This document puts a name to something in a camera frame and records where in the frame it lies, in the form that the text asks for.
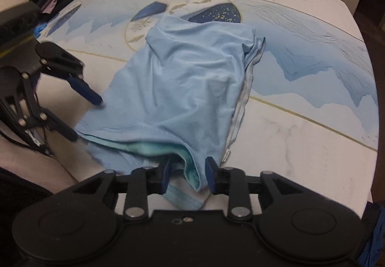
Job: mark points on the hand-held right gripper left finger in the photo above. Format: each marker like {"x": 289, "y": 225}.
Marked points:
{"x": 166, "y": 175}

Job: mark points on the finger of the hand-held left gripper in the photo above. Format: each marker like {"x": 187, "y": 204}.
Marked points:
{"x": 85, "y": 89}
{"x": 60, "y": 127}

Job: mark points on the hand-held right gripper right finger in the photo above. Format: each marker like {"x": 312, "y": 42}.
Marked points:
{"x": 212, "y": 175}

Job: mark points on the light blue t-shirt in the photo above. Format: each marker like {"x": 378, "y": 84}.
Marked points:
{"x": 186, "y": 74}

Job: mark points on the blue garment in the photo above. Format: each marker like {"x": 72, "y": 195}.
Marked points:
{"x": 376, "y": 240}

